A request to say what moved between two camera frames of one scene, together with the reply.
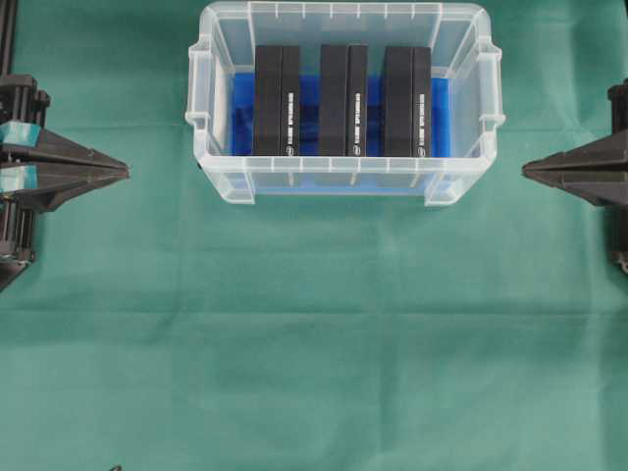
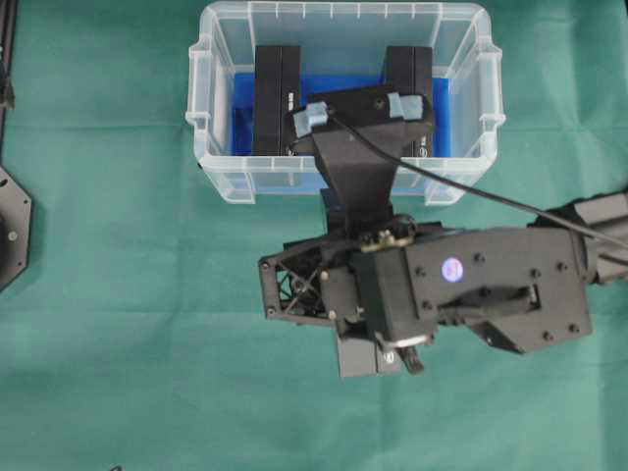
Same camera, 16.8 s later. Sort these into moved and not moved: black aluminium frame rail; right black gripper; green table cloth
Moved: right black gripper
Not moved: black aluminium frame rail; green table cloth
